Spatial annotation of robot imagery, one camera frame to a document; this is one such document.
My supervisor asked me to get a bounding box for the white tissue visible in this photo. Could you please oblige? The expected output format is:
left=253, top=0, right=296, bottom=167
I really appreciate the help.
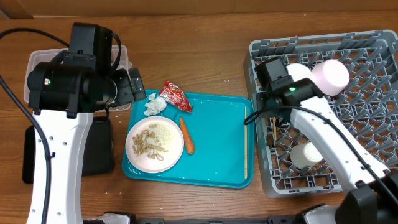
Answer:
left=144, top=93, right=167, bottom=116

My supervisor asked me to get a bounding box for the red snack wrapper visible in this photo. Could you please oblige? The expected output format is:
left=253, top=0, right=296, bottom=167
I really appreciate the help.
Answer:
left=159, top=80, right=193, bottom=113

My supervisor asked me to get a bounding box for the white bowl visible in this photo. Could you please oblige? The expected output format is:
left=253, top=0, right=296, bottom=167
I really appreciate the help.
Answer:
left=286, top=63, right=314, bottom=82

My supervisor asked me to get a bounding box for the pink plate with food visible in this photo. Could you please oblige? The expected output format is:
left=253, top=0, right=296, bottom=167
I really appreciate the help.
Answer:
left=125, top=116, right=184, bottom=174

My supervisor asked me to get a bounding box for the white cup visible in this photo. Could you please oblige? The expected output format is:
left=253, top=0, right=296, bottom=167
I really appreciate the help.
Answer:
left=290, top=142, right=323, bottom=169

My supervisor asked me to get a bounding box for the pink bowl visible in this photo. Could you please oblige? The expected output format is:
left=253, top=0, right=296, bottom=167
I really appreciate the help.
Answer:
left=312, top=59, right=350, bottom=96

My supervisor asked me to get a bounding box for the orange carrot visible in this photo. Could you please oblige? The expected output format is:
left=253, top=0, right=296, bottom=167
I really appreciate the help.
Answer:
left=179, top=117, right=195, bottom=154

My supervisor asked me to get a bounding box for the wooden chopstick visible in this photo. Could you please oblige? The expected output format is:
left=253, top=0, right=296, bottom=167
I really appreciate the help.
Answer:
left=244, top=107, right=248, bottom=179
left=272, top=117, right=277, bottom=141

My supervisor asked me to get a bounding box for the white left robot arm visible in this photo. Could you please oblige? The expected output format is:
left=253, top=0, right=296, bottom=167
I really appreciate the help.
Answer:
left=27, top=22, right=146, bottom=223

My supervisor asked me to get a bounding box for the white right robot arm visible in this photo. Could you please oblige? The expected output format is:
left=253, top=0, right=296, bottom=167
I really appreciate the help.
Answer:
left=244, top=57, right=397, bottom=223

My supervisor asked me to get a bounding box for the teal serving tray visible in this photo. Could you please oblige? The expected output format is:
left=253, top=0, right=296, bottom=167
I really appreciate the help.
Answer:
left=121, top=92, right=255, bottom=189

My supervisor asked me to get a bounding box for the black tray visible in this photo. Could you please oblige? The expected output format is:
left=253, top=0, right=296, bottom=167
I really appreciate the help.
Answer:
left=22, top=115, right=114, bottom=184

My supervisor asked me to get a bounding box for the clear plastic bin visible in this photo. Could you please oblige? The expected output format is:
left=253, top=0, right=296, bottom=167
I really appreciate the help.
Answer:
left=24, top=45, right=132, bottom=111

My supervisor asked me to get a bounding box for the grey dish rack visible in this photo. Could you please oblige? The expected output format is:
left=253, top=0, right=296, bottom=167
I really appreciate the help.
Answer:
left=243, top=30, right=397, bottom=198

